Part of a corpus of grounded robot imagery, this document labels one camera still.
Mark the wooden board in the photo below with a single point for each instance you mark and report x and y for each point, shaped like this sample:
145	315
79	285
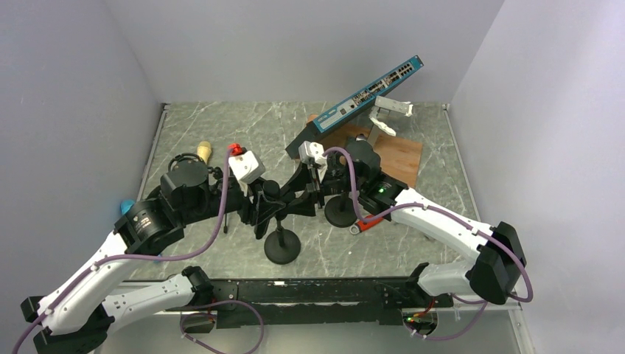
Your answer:
397	157

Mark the cream yellow microphone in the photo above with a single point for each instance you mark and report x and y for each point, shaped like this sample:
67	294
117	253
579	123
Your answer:
204	151

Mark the black round base stand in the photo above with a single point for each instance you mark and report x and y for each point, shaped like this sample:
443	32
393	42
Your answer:
282	246

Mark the black microphone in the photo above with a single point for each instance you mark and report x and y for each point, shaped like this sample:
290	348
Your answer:
271	190

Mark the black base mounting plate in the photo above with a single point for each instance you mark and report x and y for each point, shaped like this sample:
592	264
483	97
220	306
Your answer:
318	289

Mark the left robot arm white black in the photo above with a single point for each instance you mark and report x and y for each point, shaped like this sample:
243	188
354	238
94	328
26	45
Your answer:
80	315

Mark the white metal bracket stand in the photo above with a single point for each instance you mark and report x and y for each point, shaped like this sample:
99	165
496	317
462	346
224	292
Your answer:
383	109

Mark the black shock mount desk stand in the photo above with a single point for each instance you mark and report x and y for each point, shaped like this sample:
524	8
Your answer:
340	210

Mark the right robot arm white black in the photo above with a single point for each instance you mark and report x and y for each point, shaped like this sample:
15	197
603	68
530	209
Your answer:
494	263

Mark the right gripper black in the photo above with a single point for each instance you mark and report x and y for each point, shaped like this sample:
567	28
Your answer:
299	182

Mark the blue microphone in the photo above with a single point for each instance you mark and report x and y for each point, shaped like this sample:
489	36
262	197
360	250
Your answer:
125	205

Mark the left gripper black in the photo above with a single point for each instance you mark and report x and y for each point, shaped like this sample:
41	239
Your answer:
264	207

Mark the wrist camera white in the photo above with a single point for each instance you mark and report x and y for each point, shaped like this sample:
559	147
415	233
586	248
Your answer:
312	155
245	165

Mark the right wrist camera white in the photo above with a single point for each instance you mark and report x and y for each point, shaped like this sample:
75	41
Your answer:
312	155

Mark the blue network switch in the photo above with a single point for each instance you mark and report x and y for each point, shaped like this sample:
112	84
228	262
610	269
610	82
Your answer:
338	115

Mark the black tripod shock mount stand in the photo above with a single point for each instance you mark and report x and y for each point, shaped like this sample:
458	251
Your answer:
192	188

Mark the red handled adjustable wrench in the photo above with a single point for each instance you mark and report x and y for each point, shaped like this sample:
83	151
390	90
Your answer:
362	226

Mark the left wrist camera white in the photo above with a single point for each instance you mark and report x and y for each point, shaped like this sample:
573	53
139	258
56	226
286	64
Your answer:
245	165

